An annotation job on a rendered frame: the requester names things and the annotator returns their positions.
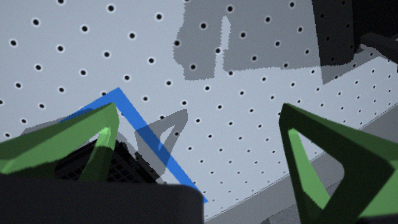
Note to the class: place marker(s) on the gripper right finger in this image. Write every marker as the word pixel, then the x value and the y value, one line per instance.
pixel 370 183

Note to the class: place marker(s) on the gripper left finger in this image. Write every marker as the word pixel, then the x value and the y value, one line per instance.
pixel 36 154

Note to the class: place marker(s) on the blue tape outline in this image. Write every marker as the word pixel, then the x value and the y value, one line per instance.
pixel 137 122

